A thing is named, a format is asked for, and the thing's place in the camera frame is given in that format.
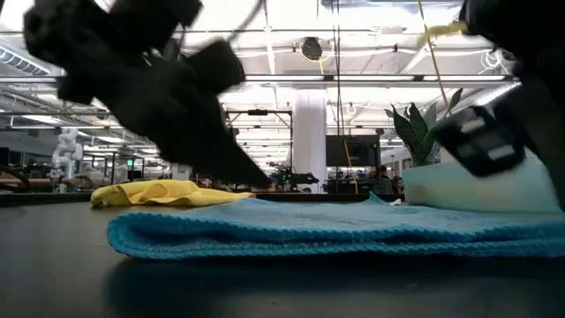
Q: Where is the black metal frame rig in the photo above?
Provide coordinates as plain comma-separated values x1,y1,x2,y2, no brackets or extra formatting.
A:
224,109,295,173

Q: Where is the yellow hanging cable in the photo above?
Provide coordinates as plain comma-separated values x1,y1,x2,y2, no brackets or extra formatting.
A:
417,0,451,107

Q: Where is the white building pillar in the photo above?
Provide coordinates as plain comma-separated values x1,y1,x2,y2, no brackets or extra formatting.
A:
292,89,328,194

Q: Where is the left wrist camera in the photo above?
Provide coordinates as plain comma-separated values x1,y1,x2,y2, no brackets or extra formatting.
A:
189,39,246,94

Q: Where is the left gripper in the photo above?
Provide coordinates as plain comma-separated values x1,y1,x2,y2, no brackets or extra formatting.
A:
56,52,271,189

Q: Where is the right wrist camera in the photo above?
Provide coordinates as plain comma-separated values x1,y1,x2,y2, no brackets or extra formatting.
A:
434,105,529,178

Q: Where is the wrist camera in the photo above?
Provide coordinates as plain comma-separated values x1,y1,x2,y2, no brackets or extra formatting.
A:
189,39,246,94
434,105,529,178

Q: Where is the black hanging cable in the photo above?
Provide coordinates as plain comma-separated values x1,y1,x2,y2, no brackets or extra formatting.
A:
330,0,348,138

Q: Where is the person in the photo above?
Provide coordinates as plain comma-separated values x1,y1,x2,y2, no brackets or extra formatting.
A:
377,165,395,194

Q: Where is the blue microfiber towel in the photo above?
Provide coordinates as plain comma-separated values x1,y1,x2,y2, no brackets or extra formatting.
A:
106,192,565,261

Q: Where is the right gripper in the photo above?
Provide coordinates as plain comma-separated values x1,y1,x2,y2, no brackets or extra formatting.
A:
507,55,565,211

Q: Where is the yellow microfiber towel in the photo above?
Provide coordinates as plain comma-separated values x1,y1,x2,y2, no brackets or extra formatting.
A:
89,178,257,208

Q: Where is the black ceiling cable reel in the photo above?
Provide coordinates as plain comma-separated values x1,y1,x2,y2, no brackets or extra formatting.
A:
299,37,324,62

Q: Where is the green snake plant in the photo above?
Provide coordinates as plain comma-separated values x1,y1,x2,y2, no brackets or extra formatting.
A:
384,87,464,168

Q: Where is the teal translucent plastic bin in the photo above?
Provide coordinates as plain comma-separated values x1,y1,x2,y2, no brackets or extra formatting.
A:
402,149,561,214

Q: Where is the black monitor screen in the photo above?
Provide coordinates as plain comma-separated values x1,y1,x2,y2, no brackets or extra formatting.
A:
325,134,381,168

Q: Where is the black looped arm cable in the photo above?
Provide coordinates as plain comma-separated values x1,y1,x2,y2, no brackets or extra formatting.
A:
0,166,32,192

